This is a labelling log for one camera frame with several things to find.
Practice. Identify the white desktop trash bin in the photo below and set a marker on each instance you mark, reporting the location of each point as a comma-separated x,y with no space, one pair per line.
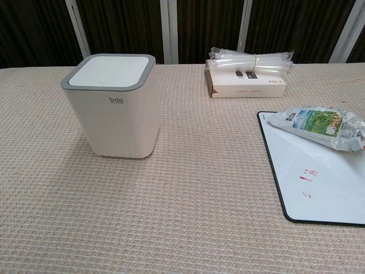
122,125

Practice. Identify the white plastic bin lid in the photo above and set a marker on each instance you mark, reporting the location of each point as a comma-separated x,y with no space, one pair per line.
109,70

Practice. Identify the beige woven tablecloth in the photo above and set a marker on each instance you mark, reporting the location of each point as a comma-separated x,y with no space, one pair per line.
176,199

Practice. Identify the white flat cardboard box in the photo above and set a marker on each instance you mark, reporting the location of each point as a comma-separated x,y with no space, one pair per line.
248,90

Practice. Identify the yellow rubber band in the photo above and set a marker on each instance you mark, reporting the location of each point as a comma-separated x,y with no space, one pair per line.
254,64

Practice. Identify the clear wrapped straws bundle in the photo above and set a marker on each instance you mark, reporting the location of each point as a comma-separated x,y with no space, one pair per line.
271,67

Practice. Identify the dark pleated curtain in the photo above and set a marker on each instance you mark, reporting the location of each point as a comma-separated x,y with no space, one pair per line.
208,23

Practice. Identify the crumpled green white snack bag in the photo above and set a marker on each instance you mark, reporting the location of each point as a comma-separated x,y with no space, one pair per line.
319,125

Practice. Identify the black-framed whiteboard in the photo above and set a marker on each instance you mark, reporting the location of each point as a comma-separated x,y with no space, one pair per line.
319,182

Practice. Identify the white upright frame post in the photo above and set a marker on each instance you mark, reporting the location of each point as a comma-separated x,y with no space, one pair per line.
168,28
242,25

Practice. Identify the white slanted frame post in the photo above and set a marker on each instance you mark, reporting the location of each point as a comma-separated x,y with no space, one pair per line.
77,25
349,28

